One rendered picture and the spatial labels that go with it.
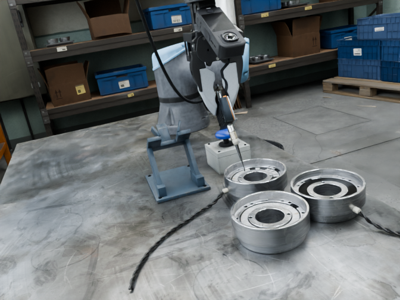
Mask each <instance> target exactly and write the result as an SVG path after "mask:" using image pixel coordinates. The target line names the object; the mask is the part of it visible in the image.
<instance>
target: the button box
mask: <svg viewBox="0 0 400 300"><path fill-rule="evenodd" d="M237 140H238V143H239V144H238V145H239V149H240V154H241V156H242V160H248V159H251V149H250V145H249V144H247V143H246V142H244V141H242V140H240V139H239V138H238V139H237ZM205 150H206V155H207V162H208V165H209V166H211V167H212V168H213V169H214V170H215V171H216V172H217V173H218V174H219V175H222V174H224V171H225V169H226V168H227V167H228V166H230V165H232V164H234V163H236V162H239V161H240V158H239V155H238V152H237V150H236V147H235V146H234V144H233V142H232V140H231V138H230V139H229V143H227V144H225V143H223V140H219V141H216V142H212V143H208V144H205Z"/></svg>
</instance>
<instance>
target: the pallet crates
mask: <svg viewBox="0 0 400 300"><path fill-rule="evenodd" d="M371 17H372V18H371ZM356 20H357V36H353V37H348V38H344V39H339V40H337V59H338V63H337V64H338V76H336V77H334V78H330V79H326V80H323V92H324V93H332V94H337V95H345V96H353V97H357V98H365V99H373V100H378V101H386V102H394V103H398V104H400V98H393V97H388V96H379V95H377V90H379V91H384V92H393V93H400V12H398V13H390V14H379V15H373V16H369V17H364V18H358V19H356ZM350 38H352V40H346V39H350ZM338 84H341V85H343V86H344V87H350V88H359V89H360V92H359V93H357V92H348V91H343V90H338Z"/></svg>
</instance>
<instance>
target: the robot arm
mask: <svg viewBox="0 0 400 300"><path fill-rule="evenodd" d="M184 4H187V5H188V6H190V14H191V19H192V26H193V29H192V30H191V32H188V33H183V40H184V42H182V43H178V44H175V45H171V46H168V47H166V48H163V49H159V50H157V51H158V54H159V56H160V58H161V61H162V63H163V65H164V68H165V70H166V72H167V74H168V76H169V77H170V79H171V81H172V82H173V84H174V85H175V87H176V89H177V90H178V91H179V92H180V93H181V94H182V95H183V96H184V97H185V98H187V99H189V100H191V101H198V100H201V97H200V94H201V96H202V99H203V101H204V103H205V105H206V106H207V108H208V109H209V111H210V112H211V113H212V114H213V115H217V110H218V105H217V103H216V101H215V96H216V94H215V91H214V85H215V84H218V85H219V86H223V87H224V91H225V93H226V96H228V97H229V100H230V103H231V105H232V108H233V106H234V104H235V101H236V98H237V95H238V90H239V84H240V83H243V82H245V81H247V79H248V73H249V39H248V38H246V37H245V38H243V31H241V29H239V28H238V27H237V26H236V16H235V5H234V0H184ZM152 64H153V71H154V75H155V81H156V85H157V91H158V97H159V100H160V110H159V116H158V124H163V123H165V124H166V125H167V127H168V131H169V134H170V135H176V133H177V126H178V123H179V120H181V124H180V131H181V130H186V129H190V130H191V133H192V132H197V131H199V130H202V129H204V128H206V127H208V126H209V125H210V117H209V115H208V112H207V110H206V108H205V106H204V104H203V102H202V103H200V104H190V103H188V102H186V101H184V100H182V98H180V97H179V96H178V95H177V93H175V91H174V90H173V88H172V87H171V86H170V84H169V82H168V80H167V79H166V77H165V75H164V73H163V71H162V69H161V67H160V65H159V63H158V60H157V58H156V56H155V53H153V54H152Z"/></svg>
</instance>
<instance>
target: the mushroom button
mask: <svg viewBox="0 0 400 300"><path fill-rule="evenodd" d="M215 137H216V138H217V139H223V143H225V144H227V143H229V139H230V135H229V133H228V130H227V129H223V130H219V131H217V132H216V134H215Z"/></svg>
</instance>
